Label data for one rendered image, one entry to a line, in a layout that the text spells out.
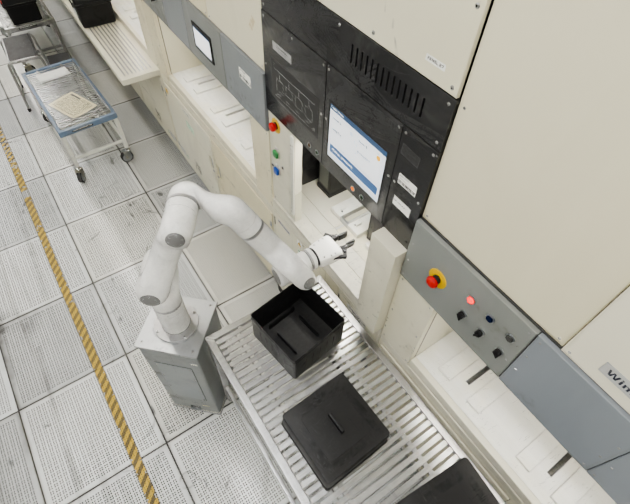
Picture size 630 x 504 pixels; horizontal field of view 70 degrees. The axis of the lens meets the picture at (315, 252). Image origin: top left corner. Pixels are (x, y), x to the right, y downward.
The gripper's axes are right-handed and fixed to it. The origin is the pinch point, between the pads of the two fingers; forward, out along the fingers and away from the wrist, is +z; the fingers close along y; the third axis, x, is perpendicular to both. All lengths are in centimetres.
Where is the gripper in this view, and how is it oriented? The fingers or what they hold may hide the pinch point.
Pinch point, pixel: (346, 239)
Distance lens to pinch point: 173.6
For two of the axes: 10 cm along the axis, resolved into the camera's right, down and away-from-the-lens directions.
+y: 5.7, 6.7, -4.8
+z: 8.2, -4.4, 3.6
